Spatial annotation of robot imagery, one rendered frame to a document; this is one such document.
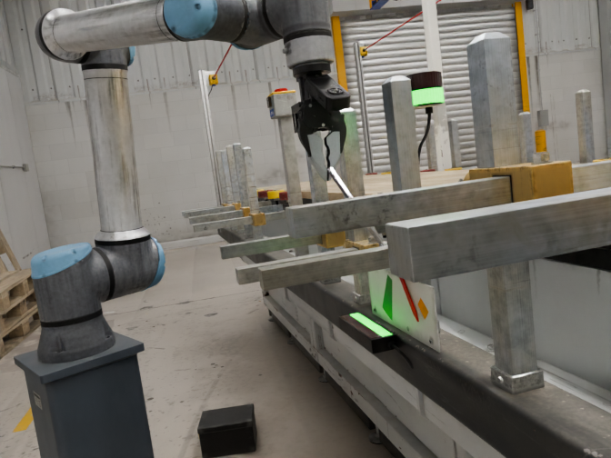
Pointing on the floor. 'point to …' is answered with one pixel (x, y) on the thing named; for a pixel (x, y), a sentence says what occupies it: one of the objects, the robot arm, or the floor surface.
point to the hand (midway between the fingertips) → (327, 174)
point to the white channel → (442, 82)
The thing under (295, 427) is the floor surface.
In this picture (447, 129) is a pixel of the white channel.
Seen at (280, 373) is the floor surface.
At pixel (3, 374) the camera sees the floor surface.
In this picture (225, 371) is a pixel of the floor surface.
